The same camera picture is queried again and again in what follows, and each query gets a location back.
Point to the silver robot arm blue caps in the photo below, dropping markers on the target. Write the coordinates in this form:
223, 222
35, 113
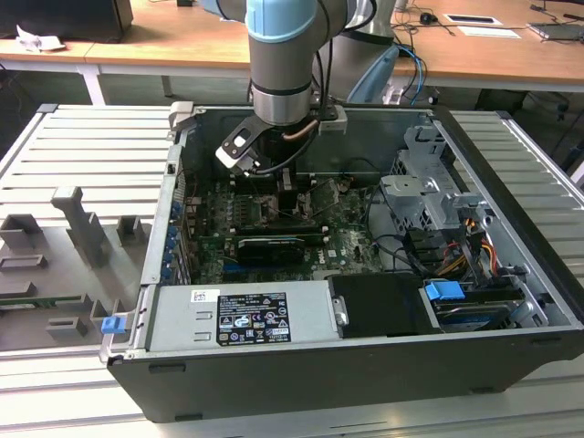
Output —
280, 55

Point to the black RAM slot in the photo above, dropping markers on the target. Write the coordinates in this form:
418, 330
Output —
260, 179
319, 233
260, 187
292, 226

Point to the CPU socket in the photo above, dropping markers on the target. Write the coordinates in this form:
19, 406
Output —
269, 215

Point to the black graphics card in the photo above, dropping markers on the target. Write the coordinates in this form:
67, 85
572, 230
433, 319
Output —
274, 251

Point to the blue card retention clip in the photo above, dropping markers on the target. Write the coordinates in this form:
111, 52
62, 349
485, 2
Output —
172, 237
165, 275
175, 209
168, 260

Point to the long wooden desk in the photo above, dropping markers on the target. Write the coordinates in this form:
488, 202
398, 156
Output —
182, 45

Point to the green motherboard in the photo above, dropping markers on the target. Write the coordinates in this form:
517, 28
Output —
351, 242

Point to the white plastic holder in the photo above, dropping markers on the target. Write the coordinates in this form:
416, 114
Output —
392, 95

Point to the metal drive cage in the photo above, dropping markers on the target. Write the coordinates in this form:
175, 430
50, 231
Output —
410, 191

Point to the small black box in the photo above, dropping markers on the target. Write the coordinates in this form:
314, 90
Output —
184, 3

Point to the silver power supply unit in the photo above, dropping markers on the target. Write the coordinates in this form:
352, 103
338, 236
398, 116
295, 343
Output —
182, 319

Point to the black computer mouse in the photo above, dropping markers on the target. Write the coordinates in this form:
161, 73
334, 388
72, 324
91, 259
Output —
428, 18

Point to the short wooden desk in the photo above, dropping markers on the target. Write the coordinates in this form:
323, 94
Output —
75, 54

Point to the hard disk in blue carrier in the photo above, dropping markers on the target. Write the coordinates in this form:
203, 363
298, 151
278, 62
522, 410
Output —
442, 292

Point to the blue case latch tab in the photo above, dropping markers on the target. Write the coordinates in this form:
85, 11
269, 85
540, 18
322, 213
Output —
111, 325

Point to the white paper sheet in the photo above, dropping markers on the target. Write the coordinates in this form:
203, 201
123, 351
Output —
490, 32

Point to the grey parts rack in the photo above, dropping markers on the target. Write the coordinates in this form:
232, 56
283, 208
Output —
45, 255

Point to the crumpled white paper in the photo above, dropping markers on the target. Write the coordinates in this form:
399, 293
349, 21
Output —
38, 41

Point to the black open PC case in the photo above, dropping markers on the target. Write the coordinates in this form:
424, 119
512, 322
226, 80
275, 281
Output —
319, 388

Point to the green RAM stick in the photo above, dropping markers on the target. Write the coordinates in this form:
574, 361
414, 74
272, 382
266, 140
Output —
27, 301

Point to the grey laptop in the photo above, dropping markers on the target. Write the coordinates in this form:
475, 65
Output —
556, 31

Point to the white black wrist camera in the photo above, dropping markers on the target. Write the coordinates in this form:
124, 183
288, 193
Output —
237, 143

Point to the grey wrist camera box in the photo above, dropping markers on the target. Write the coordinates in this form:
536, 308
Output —
333, 123

